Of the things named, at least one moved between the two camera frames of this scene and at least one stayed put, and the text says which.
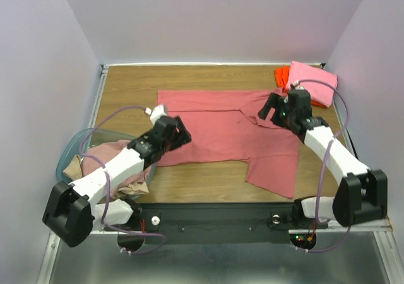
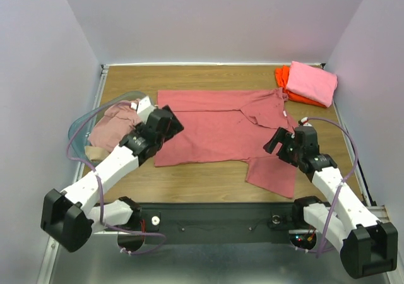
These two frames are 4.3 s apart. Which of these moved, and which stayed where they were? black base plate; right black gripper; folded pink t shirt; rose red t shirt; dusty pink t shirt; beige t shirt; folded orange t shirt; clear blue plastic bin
Moved: beige t shirt; dusty pink t shirt; right black gripper; clear blue plastic bin
Stayed: rose red t shirt; black base plate; folded pink t shirt; folded orange t shirt
